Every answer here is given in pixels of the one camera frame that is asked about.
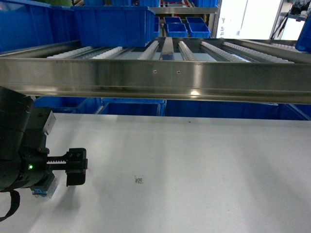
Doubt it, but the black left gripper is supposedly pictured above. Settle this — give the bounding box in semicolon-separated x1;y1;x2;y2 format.
14;107;88;189

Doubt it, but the red mushroom push button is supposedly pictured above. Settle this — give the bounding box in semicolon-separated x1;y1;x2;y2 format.
31;174;58;199

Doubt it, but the blue bin under rack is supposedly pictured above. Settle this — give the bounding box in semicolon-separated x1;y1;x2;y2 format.
99;101;166;116

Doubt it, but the large blue bin on rack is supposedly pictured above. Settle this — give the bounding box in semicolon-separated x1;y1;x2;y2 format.
72;6;155;47

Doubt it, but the stainless steel roller rack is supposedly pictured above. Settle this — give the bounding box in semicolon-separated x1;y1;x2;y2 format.
0;37;311;104

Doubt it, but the tilted blue bin right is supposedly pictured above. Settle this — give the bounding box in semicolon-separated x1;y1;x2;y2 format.
295;16;311;53

